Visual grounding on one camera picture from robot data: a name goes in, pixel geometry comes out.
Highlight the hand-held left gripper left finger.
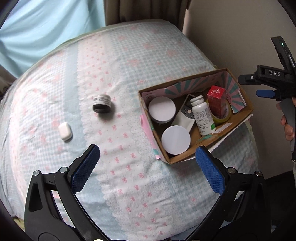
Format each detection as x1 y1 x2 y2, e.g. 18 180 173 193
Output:
24 144 109 241

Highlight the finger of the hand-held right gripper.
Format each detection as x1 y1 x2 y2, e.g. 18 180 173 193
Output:
238 74 258 86
256 90 277 98

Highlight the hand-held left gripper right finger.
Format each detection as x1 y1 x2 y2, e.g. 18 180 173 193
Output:
185 145 271 241

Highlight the patterned cardboard box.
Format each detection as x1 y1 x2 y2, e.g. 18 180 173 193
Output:
138 68 254 164

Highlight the red carton box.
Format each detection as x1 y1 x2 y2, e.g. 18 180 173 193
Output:
206 85 226 117

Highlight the white round jar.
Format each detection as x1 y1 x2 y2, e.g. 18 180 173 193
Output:
161 125 191 156
148 97 176 124

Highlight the yellow tape roll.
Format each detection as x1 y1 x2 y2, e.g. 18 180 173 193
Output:
211 101 232 123

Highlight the white pill bottle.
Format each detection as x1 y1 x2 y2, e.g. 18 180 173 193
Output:
190 96 216 136

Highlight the white remote control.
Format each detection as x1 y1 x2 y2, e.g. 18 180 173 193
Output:
172 94 197 133

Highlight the person's right hand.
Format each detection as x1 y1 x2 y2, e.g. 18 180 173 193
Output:
280 96 296 142

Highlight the white earbud case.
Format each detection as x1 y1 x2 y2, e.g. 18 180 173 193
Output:
58 122 73 141

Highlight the small dark jar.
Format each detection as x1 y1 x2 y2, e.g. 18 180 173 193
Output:
92 94 112 114

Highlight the patterned bed sheet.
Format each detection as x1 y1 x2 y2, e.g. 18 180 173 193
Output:
0 20 259 241

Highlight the brown curtain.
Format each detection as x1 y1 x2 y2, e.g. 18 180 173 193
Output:
0 65 17 98
103 0 193 39

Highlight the light blue hanging cloth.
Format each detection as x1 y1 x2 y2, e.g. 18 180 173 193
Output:
0 0 106 79

